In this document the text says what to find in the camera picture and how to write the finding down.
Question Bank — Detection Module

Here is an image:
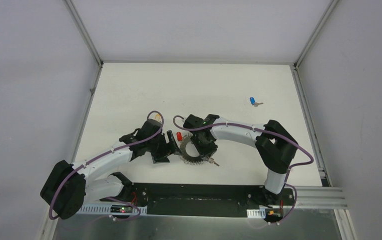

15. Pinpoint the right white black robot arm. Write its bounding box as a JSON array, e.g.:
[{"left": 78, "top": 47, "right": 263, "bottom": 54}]
[{"left": 183, "top": 114, "right": 297, "bottom": 205}]

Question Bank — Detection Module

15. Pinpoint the plain silver key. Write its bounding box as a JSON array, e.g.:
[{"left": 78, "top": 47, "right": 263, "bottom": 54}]
[{"left": 208, "top": 158, "right": 220, "bottom": 167}]

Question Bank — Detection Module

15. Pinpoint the blue capped key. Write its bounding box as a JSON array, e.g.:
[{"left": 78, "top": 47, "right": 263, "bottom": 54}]
[{"left": 249, "top": 97, "right": 263, "bottom": 107}]

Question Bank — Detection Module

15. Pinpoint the right white cable duct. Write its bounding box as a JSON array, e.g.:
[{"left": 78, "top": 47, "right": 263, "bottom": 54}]
[{"left": 246, "top": 208, "right": 266, "bottom": 219}]

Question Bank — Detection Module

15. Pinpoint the red capped key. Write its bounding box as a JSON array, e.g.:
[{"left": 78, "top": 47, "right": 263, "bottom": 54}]
[{"left": 176, "top": 131, "right": 183, "bottom": 142}]

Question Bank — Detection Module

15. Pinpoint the white cable duct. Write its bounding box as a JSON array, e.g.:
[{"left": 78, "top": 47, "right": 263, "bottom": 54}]
[
  {"left": 246, "top": 208, "right": 266, "bottom": 219},
  {"left": 76, "top": 203, "right": 147, "bottom": 216}
]

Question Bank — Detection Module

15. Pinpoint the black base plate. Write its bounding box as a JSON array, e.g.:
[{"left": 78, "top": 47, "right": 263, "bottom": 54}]
[{"left": 99, "top": 182, "right": 295, "bottom": 220}]

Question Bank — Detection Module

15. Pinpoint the aluminium frame rail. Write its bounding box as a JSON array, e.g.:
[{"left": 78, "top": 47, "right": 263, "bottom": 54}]
[{"left": 295, "top": 186, "right": 348, "bottom": 210}]

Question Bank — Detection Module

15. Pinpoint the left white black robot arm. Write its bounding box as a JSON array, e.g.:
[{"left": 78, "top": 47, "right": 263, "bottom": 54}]
[{"left": 40, "top": 119, "right": 182, "bottom": 220}]

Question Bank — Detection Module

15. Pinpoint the left white cable duct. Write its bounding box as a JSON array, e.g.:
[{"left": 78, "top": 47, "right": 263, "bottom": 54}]
[{"left": 76, "top": 203, "right": 147, "bottom": 216}]

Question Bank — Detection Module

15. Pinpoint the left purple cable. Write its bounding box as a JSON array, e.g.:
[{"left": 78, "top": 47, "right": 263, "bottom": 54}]
[{"left": 48, "top": 110, "right": 165, "bottom": 221}]

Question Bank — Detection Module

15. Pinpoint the metal disc with keyrings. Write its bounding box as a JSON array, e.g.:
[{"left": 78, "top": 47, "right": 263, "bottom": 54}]
[{"left": 179, "top": 134, "right": 207, "bottom": 165}]

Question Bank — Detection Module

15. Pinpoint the yellow tag key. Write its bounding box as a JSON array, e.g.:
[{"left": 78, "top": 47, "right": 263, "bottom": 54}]
[{"left": 154, "top": 114, "right": 162, "bottom": 122}]

